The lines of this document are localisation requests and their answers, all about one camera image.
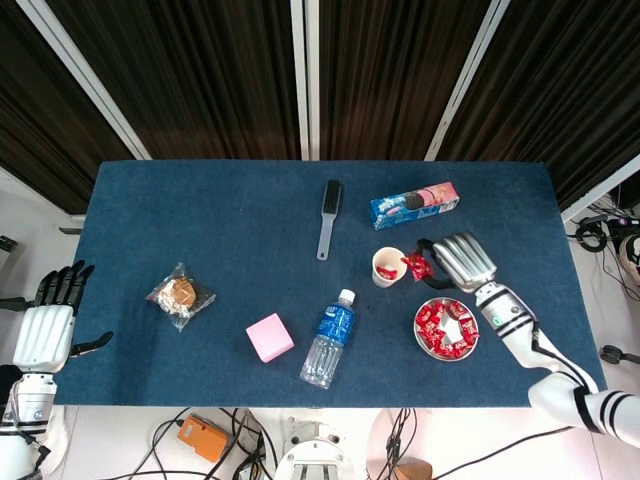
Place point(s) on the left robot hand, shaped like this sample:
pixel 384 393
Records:
pixel 42 337

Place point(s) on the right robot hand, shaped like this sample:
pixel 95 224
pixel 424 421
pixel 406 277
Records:
pixel 465 262

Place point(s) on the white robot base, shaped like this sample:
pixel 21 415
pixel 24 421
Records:
pixel 312 455

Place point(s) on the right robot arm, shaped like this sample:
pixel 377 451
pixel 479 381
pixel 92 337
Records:
pixel 505 315

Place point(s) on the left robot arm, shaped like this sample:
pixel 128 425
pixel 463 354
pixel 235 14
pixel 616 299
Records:
pixel 32 405

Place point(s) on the silver metal plate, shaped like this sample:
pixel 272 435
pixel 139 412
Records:
pixel 450 327

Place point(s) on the white paper cup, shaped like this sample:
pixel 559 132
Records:
pixel 385 283

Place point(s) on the black stand foot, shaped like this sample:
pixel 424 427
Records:
pixel 6 243
pixel 12 303
pixel 615 354

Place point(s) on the blue pink cookie box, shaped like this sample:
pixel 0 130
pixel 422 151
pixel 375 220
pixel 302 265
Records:
pixel 415 205

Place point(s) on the bread in clear wrapper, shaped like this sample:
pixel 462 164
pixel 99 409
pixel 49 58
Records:
pixel 180 295

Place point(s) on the grey brush black bristles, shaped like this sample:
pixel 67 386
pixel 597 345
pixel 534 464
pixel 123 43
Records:
pixel 332 200

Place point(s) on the clear bottle blue label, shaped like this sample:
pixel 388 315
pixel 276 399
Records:
pixel 325 350

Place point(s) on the white round object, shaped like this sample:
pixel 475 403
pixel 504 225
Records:
pixel 631 255

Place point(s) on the orange box device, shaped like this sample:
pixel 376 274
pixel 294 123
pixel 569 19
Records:
pixel 205 437

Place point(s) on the dark brown pleated curtain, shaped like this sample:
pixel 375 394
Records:
pixel 390 75
pixel 40 125
pixel 575 100
pixel 200 75

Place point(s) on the pale round disc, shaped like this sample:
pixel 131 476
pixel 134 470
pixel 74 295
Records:
pixel 380 440

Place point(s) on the pink foam cube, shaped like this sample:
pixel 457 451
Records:
pixel 270 337

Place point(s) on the brown wooden block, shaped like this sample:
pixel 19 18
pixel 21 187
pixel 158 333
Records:
pixel 415 470

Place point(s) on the blue felt table cloth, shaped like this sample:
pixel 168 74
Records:
pixel 225 225

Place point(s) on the white partition frame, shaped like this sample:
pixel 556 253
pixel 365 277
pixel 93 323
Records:
pixel 467 75
pixel 85 75

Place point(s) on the white partition post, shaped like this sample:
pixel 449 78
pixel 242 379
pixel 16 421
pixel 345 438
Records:
pixel 299 75
pixel 313 75

